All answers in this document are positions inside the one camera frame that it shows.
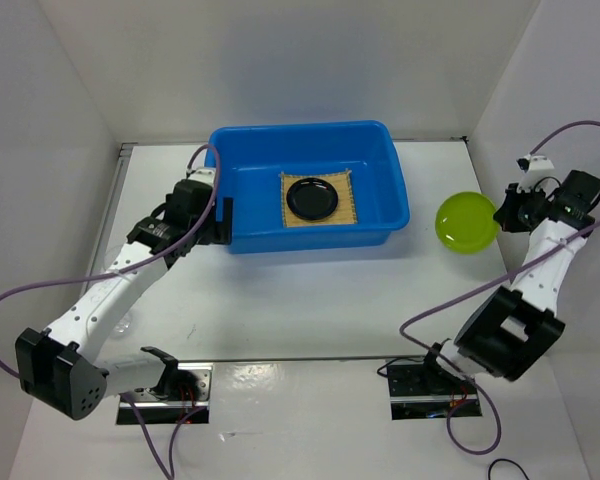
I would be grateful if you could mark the black round dish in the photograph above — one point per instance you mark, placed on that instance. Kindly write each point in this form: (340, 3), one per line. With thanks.
(312, 199)

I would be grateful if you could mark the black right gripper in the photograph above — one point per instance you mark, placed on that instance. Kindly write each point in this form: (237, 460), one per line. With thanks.
(505, 214)

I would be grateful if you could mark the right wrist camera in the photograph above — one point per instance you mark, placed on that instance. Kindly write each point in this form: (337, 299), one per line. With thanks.
(535, 169)

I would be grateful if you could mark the bamboo placemat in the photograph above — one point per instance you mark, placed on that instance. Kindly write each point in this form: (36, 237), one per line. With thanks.
(345, 213)

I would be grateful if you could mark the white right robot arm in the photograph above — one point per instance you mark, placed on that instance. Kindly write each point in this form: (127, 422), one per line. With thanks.
(518, 324)

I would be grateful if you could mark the clear plastic cup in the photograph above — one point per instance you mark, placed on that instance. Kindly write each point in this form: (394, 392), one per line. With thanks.
(122, 327)
(113, 260)

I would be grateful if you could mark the green plastic plate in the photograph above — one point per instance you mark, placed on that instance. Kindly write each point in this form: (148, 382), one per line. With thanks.
(464, 223)

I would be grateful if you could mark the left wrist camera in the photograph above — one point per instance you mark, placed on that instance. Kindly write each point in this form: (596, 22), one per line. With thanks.
(203, 175)

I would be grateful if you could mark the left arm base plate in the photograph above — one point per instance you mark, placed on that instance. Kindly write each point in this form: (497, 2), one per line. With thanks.
(188, 398)

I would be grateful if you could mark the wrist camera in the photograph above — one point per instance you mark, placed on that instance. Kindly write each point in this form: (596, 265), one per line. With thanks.
(203, 175)
(535, 169)

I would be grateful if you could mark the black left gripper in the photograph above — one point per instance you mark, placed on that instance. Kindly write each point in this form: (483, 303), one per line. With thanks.
(218, 231)

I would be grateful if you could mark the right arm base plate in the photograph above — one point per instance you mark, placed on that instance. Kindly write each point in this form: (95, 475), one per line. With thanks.
(417, 391)

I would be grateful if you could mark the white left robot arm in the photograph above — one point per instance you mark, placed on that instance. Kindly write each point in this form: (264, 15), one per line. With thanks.
(59, 365)

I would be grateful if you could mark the blue plastic bin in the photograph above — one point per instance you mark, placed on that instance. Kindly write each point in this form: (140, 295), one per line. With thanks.
(251, 159)

